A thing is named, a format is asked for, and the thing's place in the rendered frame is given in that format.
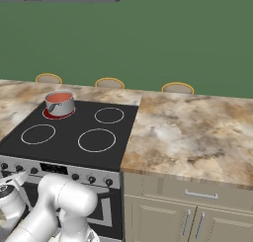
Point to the steel pot with red sauce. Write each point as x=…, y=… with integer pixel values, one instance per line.
x=60, y=105

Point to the beige cupboard door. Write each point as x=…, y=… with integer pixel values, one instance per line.
x=227, y=227
x=154, y=219

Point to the beige drawer front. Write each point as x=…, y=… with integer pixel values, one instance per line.
x=154, y=186

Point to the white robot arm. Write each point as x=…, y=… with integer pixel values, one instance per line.
x=62, y=200

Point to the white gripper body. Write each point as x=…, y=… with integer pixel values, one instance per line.
x=16, y=179

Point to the black stove knob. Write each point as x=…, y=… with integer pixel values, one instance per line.
x=4, y=166
x=109, y=182
x=19, y=168
x=75, y=177
x=34, y=170
x=91, y=179

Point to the black oven door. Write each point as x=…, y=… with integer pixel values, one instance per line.
x=107, y=216

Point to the black hob stove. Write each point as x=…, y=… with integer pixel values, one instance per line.
x=72, y=134

